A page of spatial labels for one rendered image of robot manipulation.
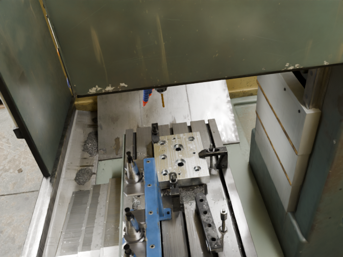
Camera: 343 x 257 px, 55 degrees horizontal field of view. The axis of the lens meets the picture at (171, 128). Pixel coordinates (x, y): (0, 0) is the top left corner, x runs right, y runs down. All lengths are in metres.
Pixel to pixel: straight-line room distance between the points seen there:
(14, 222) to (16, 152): 0.84
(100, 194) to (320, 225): 1.05
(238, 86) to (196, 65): 1.71
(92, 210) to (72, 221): 0.10
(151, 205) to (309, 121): 0.55
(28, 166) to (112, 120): 1.27
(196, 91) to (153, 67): 1.51
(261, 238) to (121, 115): 1.16
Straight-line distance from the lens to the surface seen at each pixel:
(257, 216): 1.75
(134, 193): 1.09
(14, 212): 2.94
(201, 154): 1.48
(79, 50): 0.75
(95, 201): 1.76
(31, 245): 1.63
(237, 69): 0.79
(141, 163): 1.17
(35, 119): 1.77
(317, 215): 1.28
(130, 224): 0.94
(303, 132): 1.11
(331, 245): 1.49
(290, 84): 1.19
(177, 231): 1.36
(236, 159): 2.00
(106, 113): 2.23
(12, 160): 3.40
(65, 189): 1.95
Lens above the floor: 2.04
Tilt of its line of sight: 40 degrees down
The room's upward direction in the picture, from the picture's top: 7 degrees counter-clockwise
